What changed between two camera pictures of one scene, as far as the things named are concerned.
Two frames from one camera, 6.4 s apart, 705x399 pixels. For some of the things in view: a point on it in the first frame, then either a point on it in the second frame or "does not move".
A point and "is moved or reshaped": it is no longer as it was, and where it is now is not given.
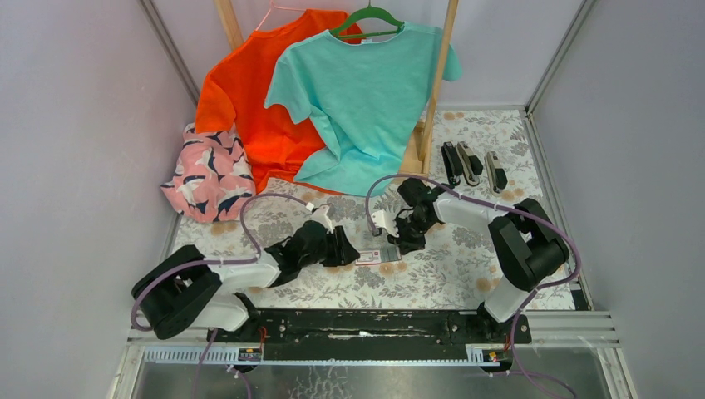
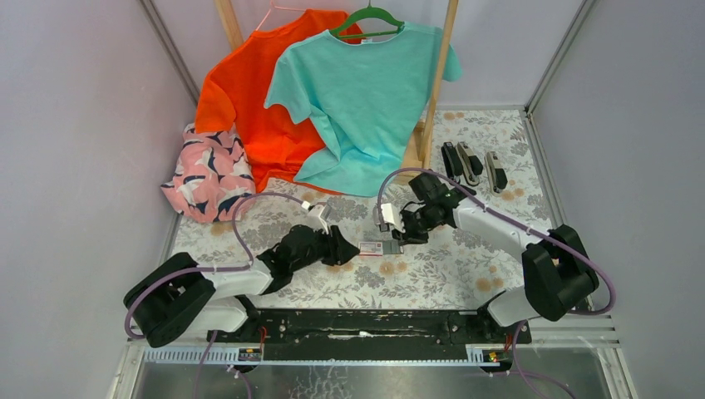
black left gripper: (342, 254) does not move
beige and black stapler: (470, 164) does not move
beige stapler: (496, 174) does not move
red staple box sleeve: (369, 258) is moved or reshaped
